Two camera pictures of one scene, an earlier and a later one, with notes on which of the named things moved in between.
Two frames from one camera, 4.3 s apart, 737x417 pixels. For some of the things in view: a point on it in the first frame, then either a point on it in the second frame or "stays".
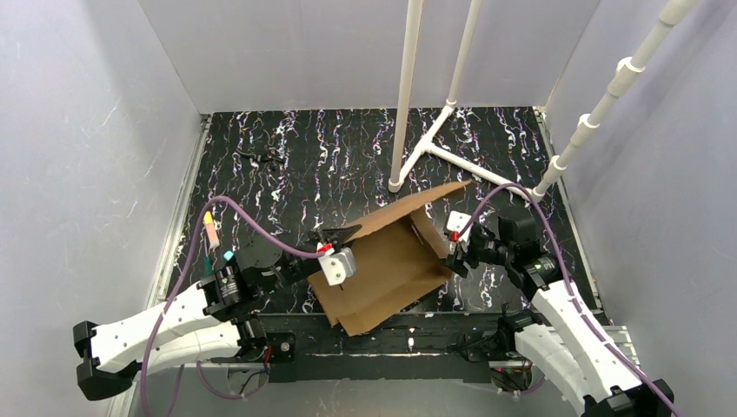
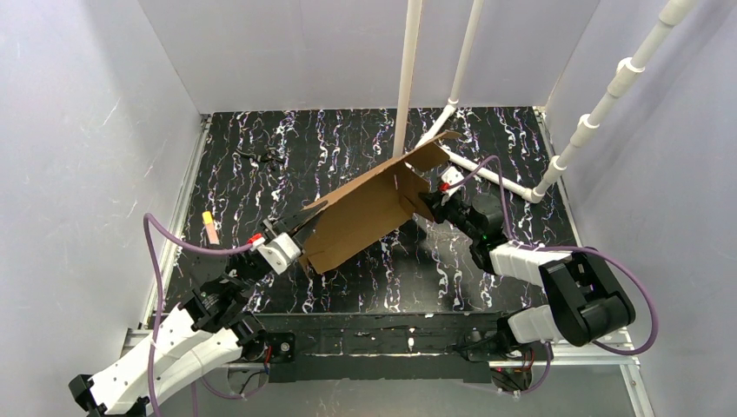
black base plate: [429, 349] stays
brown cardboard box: [398, 263] -> [373, 209]
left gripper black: [322, 239] -> [278, 231]
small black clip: [268, 156] stays
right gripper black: [458, 258] -> [436, 203]
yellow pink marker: [208, 221] stays
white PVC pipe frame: [673, 12] stays
